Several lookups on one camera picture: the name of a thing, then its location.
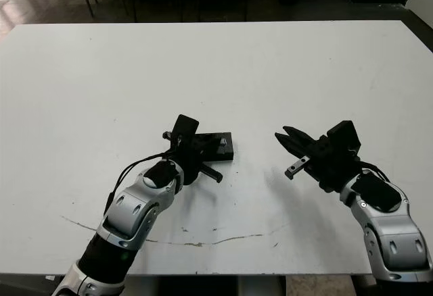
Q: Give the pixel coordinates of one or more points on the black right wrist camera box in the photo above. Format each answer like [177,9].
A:
[345,135]

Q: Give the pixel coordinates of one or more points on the black box lid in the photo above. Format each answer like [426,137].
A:
[225,152]

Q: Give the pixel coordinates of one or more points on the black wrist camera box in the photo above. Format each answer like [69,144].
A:
[185,127]
[345,135]

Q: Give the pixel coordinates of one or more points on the dark robot lower body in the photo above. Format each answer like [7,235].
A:
[203,287]

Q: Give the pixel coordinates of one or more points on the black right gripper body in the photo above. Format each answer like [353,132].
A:
[331,171]

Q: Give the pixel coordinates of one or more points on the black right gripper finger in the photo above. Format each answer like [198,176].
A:
[301,136]
[294,146]

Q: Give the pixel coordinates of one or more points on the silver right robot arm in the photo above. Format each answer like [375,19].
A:
[395,228]

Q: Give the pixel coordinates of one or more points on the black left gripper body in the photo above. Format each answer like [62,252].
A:
[186,161]

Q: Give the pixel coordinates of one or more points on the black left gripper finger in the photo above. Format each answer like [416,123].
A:
[201,140]
[208,159]

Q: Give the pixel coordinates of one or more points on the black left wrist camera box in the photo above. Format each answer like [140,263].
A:
[185,127]

